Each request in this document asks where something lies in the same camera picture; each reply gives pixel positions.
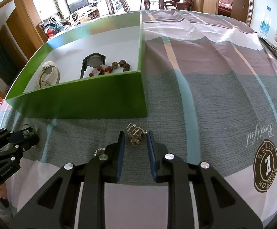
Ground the silver rhinestone ring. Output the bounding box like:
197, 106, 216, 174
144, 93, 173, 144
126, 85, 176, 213
93, 147, 106, 158

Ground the white wrist watch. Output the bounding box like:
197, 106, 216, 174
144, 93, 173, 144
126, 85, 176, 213
35, 61, 60, 89

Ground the red pink bead bracelet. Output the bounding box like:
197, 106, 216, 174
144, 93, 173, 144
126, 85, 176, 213
88, 65, 113, 77

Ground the silver flower brooch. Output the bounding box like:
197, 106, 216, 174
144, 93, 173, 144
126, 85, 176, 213
125, 123, 147, 146

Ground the black wrist watch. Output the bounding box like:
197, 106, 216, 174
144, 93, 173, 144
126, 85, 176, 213
80, 53, 106, 79

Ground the brown wooden bead bracelet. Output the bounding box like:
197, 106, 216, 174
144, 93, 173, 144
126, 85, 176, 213
111, 59, 132, 73

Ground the left hand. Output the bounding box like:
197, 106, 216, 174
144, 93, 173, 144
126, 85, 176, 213
0, 182, 7, 200

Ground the green cardboard box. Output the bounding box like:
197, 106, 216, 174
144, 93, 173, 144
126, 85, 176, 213
6, 11, 147, 119

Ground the plaid tablecloth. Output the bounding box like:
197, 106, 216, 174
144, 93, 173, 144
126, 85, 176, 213
0, 10, 277, 228

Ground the chair with clothes pile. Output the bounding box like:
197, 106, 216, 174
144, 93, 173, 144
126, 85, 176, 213
39, 16, 71, 38

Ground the ivy garland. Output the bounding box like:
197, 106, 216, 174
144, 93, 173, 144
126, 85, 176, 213
46, 0, 64, 20

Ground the wooden tv cabinet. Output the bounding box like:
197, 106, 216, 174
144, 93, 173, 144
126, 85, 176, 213
74, 8, 100, 24

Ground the flat screen television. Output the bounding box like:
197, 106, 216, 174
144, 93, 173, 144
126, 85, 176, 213
66, 0, 90, 14

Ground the plastic water bottle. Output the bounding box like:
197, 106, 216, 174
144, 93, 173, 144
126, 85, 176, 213
259, 6, 271, 39

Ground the wooden armchair red cushion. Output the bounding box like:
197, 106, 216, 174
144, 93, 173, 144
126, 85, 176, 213
164, 0, 194, 10

